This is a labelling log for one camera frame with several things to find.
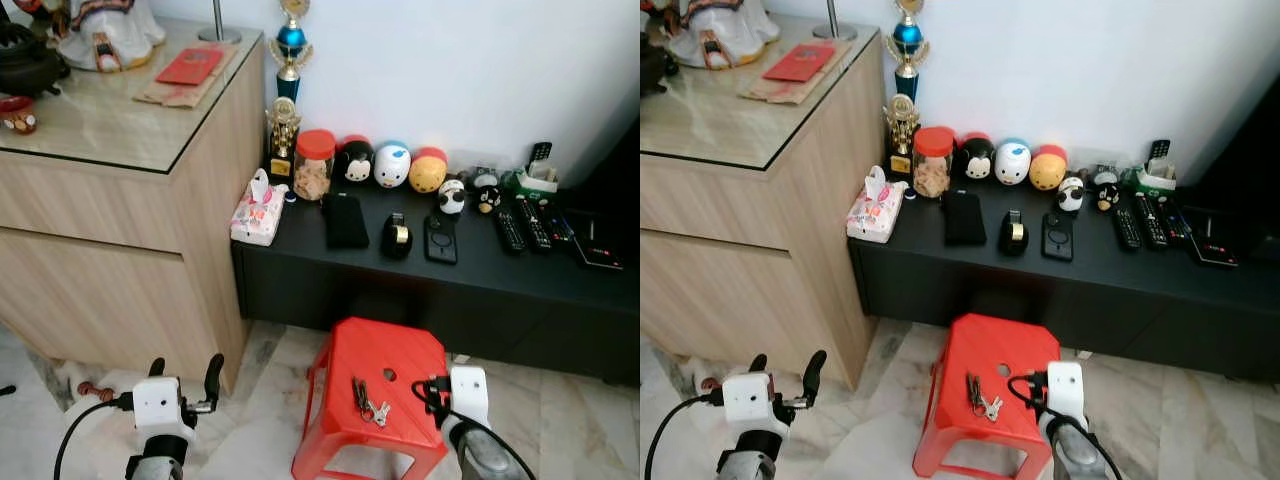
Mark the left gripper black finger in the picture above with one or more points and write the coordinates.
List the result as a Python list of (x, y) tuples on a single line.
[(157, 368), (758, 364), (213, 376), (816, 373)]

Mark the bunch of metal keys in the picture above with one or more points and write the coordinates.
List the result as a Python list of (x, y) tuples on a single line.
[(990, 408), (377, 411)]

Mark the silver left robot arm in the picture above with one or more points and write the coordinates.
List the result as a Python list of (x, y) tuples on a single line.
[(748, 462), (157, 466)]

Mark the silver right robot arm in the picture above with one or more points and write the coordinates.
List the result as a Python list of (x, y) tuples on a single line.
[(482, 456), (1075, 455)]

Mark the small brown dumbbell-shaped piece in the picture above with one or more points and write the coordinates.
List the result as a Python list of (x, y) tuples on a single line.
[(90, 392), (710, 383)]

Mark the red plastic stool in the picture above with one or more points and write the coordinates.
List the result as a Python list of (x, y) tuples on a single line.
[(960, 350), (340, 360)]

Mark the light wooden cabinet glass top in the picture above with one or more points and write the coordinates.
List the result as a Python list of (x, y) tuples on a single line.
[(720, 230), (100, 230)]

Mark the pink white tissue pack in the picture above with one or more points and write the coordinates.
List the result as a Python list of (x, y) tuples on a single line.
[(258, 215), (875, 212)]

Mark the flat black set-top box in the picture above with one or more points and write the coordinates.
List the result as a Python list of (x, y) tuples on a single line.
[(1213, 250), (598, 250)]

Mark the low black TV console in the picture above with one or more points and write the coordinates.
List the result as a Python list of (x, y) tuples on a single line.
[(400, 290), (1000, 290)]

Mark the flat black wallet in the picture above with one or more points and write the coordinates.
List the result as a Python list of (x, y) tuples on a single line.
[(345, 220), (965, 218)]

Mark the clear jar red lid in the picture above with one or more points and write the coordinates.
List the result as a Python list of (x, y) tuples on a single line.
[(314, 175), (933, 170)]

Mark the black tape dispenser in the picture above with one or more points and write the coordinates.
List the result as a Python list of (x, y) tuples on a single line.
[(397, 240), (1014, 238)]

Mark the black remote control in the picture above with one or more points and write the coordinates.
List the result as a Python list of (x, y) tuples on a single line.
[(560, 228), (535, 225), (1178, 225), (1127, 228), (511, 232), (1152, 222)]

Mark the black mouse plush toy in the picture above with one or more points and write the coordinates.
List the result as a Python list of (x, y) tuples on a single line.
[(356, 165)]

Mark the small gold trophy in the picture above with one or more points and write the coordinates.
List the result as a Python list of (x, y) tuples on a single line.
[(283, 120), (901, 115)]

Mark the brown paper sheet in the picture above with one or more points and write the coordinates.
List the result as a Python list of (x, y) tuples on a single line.
[(170, 96), (775, 93)]

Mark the white blue plush toy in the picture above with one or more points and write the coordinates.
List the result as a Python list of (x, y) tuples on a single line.
[(392, 168), (1012, 165)]

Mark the green white holder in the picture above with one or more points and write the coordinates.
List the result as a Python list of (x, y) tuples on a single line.
[(540, 184), (1158, 182)]

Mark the small red cup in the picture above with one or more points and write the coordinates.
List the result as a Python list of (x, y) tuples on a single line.
[(18, 118)]

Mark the yellow red plush toy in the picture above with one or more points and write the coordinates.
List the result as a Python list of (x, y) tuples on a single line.
[(427, 175), (1047, 172)]

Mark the small black white figure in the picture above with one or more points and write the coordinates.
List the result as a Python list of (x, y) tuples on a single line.
[(452, 196), (1071, 194)]

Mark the red envelope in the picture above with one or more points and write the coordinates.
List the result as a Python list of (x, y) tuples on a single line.
[(798, 62), (190, 66)]

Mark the black handset with keypad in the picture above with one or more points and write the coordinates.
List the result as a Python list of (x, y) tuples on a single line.
[(1159, 149), (540, 152)]

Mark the small black yellow figure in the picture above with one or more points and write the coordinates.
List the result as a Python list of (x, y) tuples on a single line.
[(1107, 197), (489, 200)]

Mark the black metal pot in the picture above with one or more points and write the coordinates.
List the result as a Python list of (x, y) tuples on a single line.
[(25, 65), (655, 65)]

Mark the small grey figure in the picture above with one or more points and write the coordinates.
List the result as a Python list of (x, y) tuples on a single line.
[(485, 177), (1105, 175)]

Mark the white robed statue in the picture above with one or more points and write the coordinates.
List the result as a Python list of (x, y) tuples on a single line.
[(720, 30), (110, 30)]

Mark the silver stand base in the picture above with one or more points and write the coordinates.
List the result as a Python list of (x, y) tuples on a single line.
[(833, 32), (218, 35)]

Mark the tall blue gold trophy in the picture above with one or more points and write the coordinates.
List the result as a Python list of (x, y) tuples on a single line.
[(908, 38), (291, 40)]

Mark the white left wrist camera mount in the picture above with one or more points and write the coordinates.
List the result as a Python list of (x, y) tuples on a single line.
[(158, 400), (748, 397)]

